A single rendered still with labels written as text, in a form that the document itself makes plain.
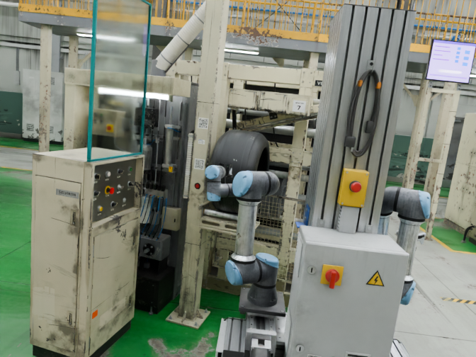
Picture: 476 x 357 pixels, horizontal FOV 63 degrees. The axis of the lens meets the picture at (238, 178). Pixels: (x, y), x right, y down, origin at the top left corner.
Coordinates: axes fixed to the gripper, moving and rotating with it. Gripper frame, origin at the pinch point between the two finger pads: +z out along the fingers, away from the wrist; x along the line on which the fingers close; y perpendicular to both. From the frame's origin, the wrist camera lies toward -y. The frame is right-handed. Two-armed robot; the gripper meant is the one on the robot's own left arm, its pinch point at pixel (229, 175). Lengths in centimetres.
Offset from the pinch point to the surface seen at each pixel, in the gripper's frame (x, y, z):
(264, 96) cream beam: -3, 58, 49
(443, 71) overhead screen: -175, 173, 371
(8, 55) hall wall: 958, 196, 730
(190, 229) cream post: 33, -47, 36
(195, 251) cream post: 28, -62, 38
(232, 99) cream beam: 21, 53, 50
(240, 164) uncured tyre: -3.7, 7.5, 9.0
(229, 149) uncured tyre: 5.9, 16.2, 12.5
